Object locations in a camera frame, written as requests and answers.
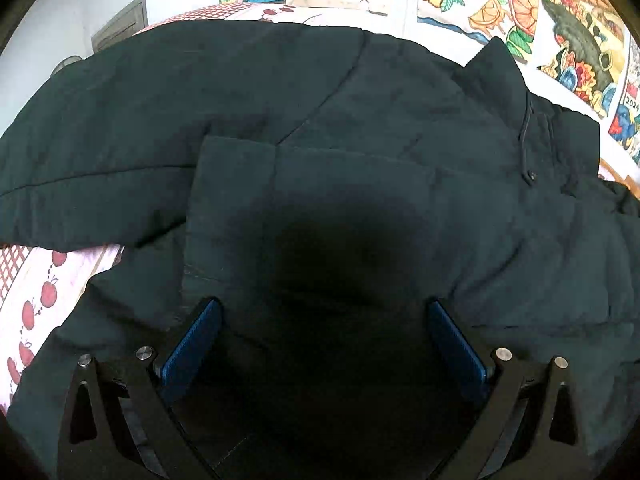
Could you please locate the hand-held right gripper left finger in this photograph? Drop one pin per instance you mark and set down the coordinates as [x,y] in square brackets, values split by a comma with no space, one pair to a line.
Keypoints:
[192,347]

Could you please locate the white electric fan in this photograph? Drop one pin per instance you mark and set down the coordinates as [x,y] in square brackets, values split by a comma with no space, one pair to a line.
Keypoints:
[66,64]

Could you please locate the black jacket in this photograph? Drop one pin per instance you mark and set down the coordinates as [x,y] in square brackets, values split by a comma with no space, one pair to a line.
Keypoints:
[320,160]

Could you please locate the pink apple print bedsheet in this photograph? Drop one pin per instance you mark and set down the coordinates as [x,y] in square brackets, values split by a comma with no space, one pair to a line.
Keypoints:
[45,300]

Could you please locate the red and white calendar drawing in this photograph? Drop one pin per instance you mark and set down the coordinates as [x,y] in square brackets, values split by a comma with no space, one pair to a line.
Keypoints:
[627,110]

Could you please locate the white wall pipe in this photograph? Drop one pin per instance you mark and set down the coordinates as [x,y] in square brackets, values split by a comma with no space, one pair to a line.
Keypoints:
[412,2]

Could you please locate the fruit juice drawing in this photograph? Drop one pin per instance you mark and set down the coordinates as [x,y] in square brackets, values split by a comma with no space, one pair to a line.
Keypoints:
[480,5]

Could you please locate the grey wall panel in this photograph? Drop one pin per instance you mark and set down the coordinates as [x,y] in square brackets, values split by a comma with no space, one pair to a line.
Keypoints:
[120,22]

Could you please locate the dark river landscape drawing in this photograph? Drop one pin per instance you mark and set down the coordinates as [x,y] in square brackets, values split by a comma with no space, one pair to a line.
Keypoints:
[580,35]

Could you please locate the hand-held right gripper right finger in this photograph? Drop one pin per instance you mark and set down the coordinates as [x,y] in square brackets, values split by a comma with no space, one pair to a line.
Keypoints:
[457,350]

